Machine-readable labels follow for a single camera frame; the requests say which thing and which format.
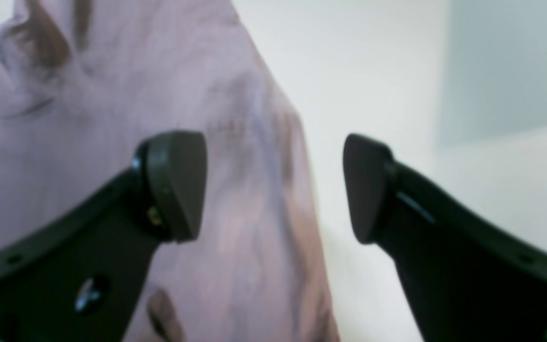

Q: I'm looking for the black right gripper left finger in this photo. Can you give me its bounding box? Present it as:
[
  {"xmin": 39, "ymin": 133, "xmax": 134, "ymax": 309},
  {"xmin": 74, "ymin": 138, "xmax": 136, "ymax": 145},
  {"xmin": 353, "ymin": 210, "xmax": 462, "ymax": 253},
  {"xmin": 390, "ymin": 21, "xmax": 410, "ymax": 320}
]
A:
[{"xmin": 0, "ymin": 131, "xmax": 207, "ymax": 342}]

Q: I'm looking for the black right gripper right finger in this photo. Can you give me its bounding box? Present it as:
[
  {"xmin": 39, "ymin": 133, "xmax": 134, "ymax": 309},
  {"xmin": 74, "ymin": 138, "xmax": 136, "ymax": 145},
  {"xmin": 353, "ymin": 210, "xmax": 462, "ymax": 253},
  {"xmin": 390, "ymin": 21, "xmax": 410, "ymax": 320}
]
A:
[{"xmin": 343, "ymin": 134, "xmax": 547, "ymax": 342}]

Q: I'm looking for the mauve pink t-shirt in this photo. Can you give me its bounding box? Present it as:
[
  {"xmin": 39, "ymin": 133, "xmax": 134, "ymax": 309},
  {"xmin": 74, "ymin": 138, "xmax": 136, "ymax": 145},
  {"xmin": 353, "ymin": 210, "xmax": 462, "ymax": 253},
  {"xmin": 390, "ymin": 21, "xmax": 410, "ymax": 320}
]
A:
[{"xmin": 0, "ymin": 0, "xmax": 340, "ymax": 342}]

